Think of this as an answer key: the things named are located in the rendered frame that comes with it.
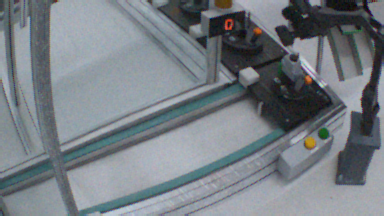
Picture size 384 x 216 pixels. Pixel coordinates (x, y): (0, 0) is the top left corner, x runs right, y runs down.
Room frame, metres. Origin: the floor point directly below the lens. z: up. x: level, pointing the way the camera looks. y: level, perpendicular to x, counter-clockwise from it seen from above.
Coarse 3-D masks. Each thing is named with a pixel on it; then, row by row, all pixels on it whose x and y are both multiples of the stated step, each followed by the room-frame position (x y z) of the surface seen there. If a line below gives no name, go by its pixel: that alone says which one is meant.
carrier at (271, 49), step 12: (252, 24) 1.67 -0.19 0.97; (228, 36) 1.54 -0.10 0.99; (240, 36) 1.54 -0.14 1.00; (252, 36) 1.56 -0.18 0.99; (264, 36) 1.60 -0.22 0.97; (228, 48) 1.50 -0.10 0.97; (240, 48) 1.49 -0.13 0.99; (252, 48) 1.49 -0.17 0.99; (264, 48) 1.53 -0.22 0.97; (276, 48) 1.54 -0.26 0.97; (228, 60) 1.44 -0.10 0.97; (240, 60) 1.45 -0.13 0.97; (252, 60) 1.46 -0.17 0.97; (264, 60) 1.47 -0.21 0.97; (276, 60) 1.49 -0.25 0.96
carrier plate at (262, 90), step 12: (264, 72) 1.41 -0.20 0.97; (252, 84) 1.35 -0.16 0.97; (264, 84) 1.35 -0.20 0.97; (312, 84) 1.38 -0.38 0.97; (264, 96) 1.30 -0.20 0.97; (276, 96) 1.30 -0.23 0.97; (312, 96) 1.32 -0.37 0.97; (324, 96) 1.33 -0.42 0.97; (264, 108) 1.27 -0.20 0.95; (276, 108) 1.26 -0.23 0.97; (288, 108) 1.26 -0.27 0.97; (300, 108) 1.26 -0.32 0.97; (312, 108) 1.27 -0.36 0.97; (276, 120) 1.22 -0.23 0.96; (288, 120) 1.21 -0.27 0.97; (300, 120) 1.22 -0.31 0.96
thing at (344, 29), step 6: (330, 0) 1.55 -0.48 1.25; (336, 0) 1.57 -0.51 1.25; (342, 0) 1.58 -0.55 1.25; (330, 6) 1.48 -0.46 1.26; (336, 6) 1.53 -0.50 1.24; (342, 6) 1.55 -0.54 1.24; (348, 6) 1.55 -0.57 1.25; (342, 30) 1.41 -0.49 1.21; (348, 30) 1.45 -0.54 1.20; (354, 30) 1.44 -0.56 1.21; (360, 30) 1.45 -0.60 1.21
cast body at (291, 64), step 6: (288, 54) 1.37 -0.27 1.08; (294, 54) 1.36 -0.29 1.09; (282, 60) 1.39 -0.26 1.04; (288, 60) 1.34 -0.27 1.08; (294, 60) 1.33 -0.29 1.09; (282, 66) 1.36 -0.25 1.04; (288, 66) 1.34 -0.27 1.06; (294, 66) 1.33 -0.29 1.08; (300, 66) 1.34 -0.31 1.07; (288, 72) 1.34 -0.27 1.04; (294, 72) 1.32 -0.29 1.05; (300, 72) 1.33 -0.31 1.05; (294, 78) 1.31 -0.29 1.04; (300, 78) 1.33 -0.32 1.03
